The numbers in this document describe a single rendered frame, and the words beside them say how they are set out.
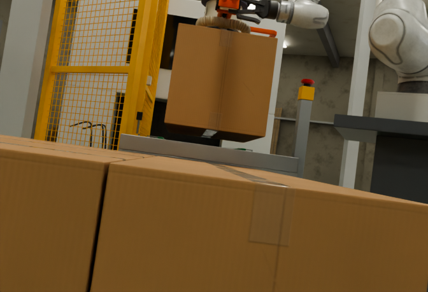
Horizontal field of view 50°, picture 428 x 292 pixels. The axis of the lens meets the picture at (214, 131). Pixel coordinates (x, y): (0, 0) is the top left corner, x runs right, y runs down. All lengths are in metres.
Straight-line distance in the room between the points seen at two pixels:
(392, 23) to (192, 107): 0.79
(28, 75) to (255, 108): 1.30
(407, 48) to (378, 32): 0.10
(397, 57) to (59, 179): 1.15
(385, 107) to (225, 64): 0.64
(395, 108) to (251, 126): 0.56
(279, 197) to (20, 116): 2.15
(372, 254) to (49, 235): 0.38
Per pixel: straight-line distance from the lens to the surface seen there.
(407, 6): 1.53
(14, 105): 2.61
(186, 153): 1.78
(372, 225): 0.59
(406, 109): 1.55
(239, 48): 1.85
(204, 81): 1.81
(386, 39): 1.46
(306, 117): 2.44
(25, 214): 0.57
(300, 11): 1.95
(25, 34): 2.66
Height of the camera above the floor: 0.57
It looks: 3 degrees up
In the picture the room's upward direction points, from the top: 8 degrees clockwise
